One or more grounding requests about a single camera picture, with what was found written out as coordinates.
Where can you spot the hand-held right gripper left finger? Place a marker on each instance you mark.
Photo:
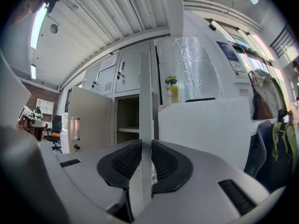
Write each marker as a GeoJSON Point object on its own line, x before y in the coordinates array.
{"type": "Point", "coordinates": [116, 164]}

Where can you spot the white shelf unit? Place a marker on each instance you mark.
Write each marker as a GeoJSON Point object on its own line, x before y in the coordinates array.
{"type": "Point", "coordinates": [45, 108]}

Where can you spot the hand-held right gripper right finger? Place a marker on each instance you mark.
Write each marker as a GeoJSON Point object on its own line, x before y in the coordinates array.
{"type": "Point", "coordinates": [172, 169]}

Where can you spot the small white wall sign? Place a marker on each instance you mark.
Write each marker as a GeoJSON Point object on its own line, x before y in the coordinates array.
{"type": "Point", "coordinates": [244, 91]}

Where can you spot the white hanging coat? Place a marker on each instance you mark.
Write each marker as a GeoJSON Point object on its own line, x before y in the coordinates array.
{"type": "Point", "coordinates": [268, 87]}

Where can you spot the white foam box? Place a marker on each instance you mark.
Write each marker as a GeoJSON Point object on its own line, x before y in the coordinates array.
{"type": "Point", "coordinates": [203, 129]}

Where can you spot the grey locker door seen edge-on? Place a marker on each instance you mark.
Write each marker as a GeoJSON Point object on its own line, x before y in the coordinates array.
{"type": "Point", "coordinates": [146, 106]}

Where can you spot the blue and white poster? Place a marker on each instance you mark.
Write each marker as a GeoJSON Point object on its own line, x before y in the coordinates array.
{"type": "Point", "coordinates": [231, 55]}

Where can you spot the bunch of keys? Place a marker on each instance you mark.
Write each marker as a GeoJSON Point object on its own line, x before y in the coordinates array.
{"type": "Point", "coordinates": [76, 147]}

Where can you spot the round reddish table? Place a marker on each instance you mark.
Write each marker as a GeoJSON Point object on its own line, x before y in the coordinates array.
{"type": "Point", "coordinates": [37, 128]}

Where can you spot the black window railing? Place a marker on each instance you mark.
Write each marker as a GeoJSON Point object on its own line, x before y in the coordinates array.
{"type": "Point", "coordinates": [282, 41]}

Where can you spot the clear plastic film sheet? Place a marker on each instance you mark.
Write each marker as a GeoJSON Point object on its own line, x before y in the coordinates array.
{"type": "Point", "coordinates": [198, 71]}

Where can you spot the dark blue chair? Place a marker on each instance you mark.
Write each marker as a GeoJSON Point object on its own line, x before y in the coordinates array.
{"type": "Point", "coordinates": [259, 148]}

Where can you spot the short ceiling light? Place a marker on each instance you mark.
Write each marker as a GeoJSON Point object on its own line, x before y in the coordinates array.
{"type": "Point", "coordinates": [33, 72]}

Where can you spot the narrow grey locker door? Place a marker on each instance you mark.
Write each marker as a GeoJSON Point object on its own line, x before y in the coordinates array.
{"type": "Point", "coordinates": [90, 78]}

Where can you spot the black office chair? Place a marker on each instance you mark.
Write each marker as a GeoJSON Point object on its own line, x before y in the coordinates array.
{"type": "Point", "coordinates": [56, 132]}

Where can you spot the round ceiling detector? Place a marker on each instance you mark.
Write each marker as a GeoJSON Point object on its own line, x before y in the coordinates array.
{"type": "Point", "coordinates": [54, 28]}

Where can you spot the flat black board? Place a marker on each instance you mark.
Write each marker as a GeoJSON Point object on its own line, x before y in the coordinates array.
{"type": "Point", "coordinates": [201, 99]}

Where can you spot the clear bottle with green lid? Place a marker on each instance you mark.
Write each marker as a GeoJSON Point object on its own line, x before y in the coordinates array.
{"type": "Point", "coordinates": [174, 90]}

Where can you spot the grey locker door with vents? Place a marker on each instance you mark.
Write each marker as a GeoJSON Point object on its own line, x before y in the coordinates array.
{"type": "Point", "coordinates": [128, 73]}

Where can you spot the grey locker door with notice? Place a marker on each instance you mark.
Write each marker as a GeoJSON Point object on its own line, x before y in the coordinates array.
{"type": "Point", "coordinates": [106, 78]}

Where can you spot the grey metal locker cabinet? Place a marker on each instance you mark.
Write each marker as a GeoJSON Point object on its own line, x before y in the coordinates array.
{"type": "Point", "coordinates": [126, 97]}

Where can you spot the long ceiling light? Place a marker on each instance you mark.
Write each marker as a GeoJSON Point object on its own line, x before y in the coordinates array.
{"type": "Point", "coordinates": [38, 27]}

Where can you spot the green backpack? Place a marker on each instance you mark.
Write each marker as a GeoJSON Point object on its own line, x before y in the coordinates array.
{"type": "Point", "coordinates": [283, 143]}

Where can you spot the brown hanging bag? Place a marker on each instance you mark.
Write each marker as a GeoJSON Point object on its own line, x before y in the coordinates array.
{"type": "Point", "coordinates": [261, 108]}

